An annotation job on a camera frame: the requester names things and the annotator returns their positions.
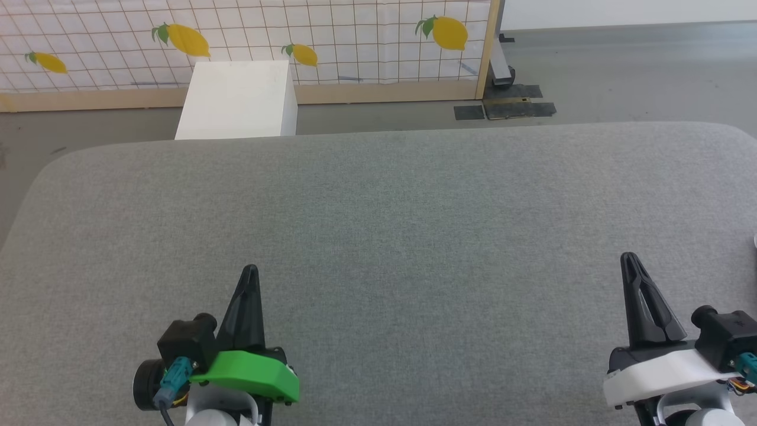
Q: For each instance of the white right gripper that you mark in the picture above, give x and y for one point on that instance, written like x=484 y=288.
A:
x=662 y=370

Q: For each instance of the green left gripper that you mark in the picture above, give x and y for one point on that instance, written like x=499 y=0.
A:
x=254 y=376

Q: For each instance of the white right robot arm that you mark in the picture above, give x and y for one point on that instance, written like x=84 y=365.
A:
x=698 y=411

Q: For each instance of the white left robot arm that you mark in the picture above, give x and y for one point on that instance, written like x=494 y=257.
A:
x=219 y=408

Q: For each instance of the grey fabric sofa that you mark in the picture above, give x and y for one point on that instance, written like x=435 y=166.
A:
x=414 y=236

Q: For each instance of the white box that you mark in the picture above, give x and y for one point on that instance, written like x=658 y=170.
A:
x=236 y=100

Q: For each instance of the black floor tape patch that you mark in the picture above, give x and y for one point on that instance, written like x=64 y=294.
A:
x=520 y=92
x=526 y=110
x=469 y=112

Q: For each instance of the white rolling whiteboard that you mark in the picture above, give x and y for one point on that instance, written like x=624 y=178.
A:
x=502 y=65

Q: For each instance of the lemon print partition panel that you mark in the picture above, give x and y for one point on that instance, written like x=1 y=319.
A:
x=355 y=23

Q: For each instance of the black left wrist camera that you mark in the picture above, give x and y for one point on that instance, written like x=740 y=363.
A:
x=183 y=346

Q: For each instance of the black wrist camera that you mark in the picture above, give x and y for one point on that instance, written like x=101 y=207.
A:
x=183 y=346
x=727 y=337

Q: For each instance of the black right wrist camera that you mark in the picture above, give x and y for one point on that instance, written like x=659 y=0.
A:
x=727 y=337

